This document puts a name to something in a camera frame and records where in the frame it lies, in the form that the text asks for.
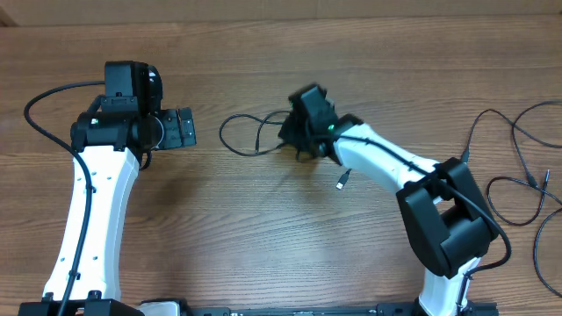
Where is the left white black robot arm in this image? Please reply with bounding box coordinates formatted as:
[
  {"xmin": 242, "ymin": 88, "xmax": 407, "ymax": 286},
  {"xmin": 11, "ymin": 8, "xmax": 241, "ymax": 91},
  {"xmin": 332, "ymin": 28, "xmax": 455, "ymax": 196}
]
[{"xmin": 18, "ymin": 61, "xmax": 197, "ymax": 315}]

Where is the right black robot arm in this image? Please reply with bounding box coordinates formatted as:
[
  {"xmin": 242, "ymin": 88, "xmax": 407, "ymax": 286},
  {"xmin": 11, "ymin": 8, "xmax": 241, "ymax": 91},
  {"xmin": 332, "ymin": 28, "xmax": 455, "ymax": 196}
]
[{"xmin": 278, "ymin": 83, "xmax": 501, "ymax": 315}]

